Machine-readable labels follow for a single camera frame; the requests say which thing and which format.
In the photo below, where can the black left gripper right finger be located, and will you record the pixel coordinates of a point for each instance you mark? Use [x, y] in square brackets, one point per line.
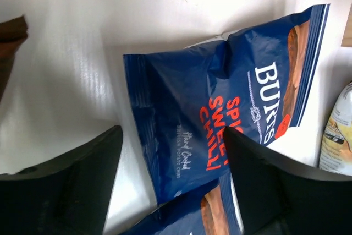
[278, 195]

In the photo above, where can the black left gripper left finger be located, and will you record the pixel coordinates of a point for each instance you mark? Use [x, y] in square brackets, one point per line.
[68, 194]

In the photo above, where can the small blue Burts chilli bag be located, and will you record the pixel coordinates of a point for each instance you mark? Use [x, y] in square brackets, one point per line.
[208, 209]

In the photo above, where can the large blue Burts chilli bag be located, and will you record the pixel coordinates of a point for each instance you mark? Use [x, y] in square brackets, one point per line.
[256, 80]

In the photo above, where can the right Chuba cassava chips bag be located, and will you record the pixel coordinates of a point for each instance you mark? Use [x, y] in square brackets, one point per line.
[335, 155]

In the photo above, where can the chuba cassava chips bag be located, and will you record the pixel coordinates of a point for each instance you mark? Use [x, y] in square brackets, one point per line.
[13, 34]
[335, 155]

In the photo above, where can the wooden two-tier shelf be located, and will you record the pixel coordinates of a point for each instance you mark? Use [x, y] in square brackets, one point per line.
[347, 34]

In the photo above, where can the left Chuba cassava chips bag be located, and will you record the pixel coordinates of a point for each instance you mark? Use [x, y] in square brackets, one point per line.
[13, 34]

